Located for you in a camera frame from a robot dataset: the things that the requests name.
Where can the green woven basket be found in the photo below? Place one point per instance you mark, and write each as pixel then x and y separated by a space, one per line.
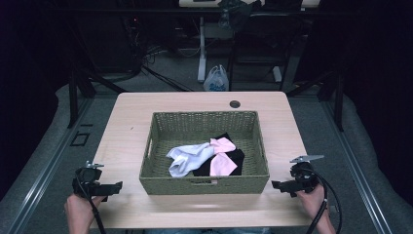
pixel 181 130

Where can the pink sock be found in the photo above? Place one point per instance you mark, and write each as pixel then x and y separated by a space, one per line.
pixel 222 165
pixel 223 145

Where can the black metal stand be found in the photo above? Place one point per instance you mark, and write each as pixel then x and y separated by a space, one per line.
pixel 339 100
pixel 72 97

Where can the black sock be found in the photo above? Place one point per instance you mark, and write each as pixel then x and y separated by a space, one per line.
pixel 239 156

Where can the white desk leg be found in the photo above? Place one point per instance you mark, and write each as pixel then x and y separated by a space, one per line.
pixel 202 52

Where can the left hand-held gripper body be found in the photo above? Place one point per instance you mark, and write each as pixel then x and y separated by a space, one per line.
pixel 87 175

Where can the white plastic bag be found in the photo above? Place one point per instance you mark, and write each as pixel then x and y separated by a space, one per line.
pixel 216 79

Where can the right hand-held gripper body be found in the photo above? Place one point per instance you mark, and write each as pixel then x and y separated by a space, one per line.
pixel 303 177

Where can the white sock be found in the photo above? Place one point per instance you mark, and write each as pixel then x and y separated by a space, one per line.
pixel 188 157

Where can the person's left hand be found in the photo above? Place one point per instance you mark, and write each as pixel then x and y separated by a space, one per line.
pixel 79 213

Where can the person's right hand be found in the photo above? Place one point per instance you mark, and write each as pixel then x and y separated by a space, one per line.
pixel 312 202

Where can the black chair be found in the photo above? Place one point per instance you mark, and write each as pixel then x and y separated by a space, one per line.
pixel 259 48

